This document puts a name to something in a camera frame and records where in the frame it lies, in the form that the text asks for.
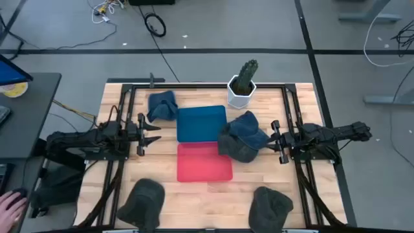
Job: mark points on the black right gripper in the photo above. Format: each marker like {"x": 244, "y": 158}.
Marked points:
{"x": 282, "y": 145}

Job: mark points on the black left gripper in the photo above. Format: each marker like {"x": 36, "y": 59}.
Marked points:
{"x": 141, "y": 147}

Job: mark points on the dark grey knit hat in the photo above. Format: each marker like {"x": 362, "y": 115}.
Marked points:
{"x": 142, "y": 204}
{"x": 270, "y": 210}

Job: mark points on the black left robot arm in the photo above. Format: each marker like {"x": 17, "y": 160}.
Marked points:
{"x": 81, "y": 139}

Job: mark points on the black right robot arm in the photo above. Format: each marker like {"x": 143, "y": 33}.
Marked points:
{"x": 323, "y": 134}

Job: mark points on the small blue knit hat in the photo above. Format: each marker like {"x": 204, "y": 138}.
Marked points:
{"x": 161, "y": 106}

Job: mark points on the blue denim cap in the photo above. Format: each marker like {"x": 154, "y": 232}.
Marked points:
{"x": 249, "y": 131}

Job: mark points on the dark grey cap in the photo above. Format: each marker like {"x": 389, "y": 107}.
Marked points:
{"x": 234, "y": 149}

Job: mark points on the blue plastic bin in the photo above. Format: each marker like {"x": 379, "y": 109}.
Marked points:
{"x": 201, "y": 123}

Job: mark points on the white hexagonal plant pot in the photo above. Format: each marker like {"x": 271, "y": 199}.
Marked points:
{"x": 238, "y": 100}

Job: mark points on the pink plastic bin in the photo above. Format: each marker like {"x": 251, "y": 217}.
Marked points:
{"x": 203, "y": 161}

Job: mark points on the green cactus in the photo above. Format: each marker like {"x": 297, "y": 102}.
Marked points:
{"x": 246, "y": 76}

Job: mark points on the black side desk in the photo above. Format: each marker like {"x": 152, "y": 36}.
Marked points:
{"x": 29, "y": 123}

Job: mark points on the grey desk foot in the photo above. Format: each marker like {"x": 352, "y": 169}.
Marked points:
{"x": 388, "y": 98}
{"x": 368, "y": 16}

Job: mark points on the yellow round disc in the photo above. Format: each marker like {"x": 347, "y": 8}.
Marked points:
{"x": 15, "y": 90}

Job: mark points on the black computer mouse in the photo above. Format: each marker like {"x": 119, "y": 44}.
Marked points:
{"x": 21, "y": 192}

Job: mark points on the black keyboard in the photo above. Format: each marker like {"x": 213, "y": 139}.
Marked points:
{"x": 3, "y": 115}

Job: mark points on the monitor with blue screen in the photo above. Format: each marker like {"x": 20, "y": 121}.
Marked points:
{"x": 11, "y": 72}

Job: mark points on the person's hand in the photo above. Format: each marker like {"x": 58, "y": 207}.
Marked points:
{"x": 9, "y": 212}

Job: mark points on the black aluminium rig frame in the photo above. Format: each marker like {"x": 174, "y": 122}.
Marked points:
{"x": 207, "y": 86}

